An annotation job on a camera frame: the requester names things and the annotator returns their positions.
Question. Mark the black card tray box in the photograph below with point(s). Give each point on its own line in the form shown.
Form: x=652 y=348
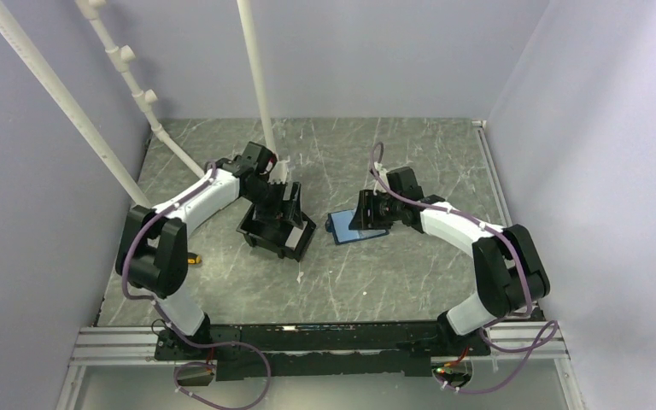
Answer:
x=282 y=239

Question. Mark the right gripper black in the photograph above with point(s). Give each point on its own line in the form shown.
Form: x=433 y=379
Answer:
x=367 y=201

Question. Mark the blue leather card holder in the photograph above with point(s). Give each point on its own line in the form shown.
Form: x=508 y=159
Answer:
x=337 y=224

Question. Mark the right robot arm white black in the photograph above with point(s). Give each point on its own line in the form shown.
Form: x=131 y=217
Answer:
x=508 y=272

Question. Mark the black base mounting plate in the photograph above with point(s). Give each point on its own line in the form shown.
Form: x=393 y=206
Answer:
x=410 y=348

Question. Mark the yellow black screwdriver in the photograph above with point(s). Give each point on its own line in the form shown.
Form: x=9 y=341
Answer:
x=194 y=259

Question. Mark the white PVC pipe frame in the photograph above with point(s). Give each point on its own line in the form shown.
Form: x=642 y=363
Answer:
x=46 y=167

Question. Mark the aluminium extrusion rail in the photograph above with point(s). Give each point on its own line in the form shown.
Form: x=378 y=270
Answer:
x=137 y=346

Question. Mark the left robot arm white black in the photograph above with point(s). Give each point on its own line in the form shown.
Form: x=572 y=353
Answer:
x=152 y=258

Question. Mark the stack of cards in tray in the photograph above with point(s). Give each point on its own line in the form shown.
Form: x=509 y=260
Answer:
x=299 y=237

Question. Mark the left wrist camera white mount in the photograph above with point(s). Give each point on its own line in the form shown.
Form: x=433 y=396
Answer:
x=281 y=172

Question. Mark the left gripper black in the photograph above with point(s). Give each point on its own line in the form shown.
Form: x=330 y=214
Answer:
x=283 y=210

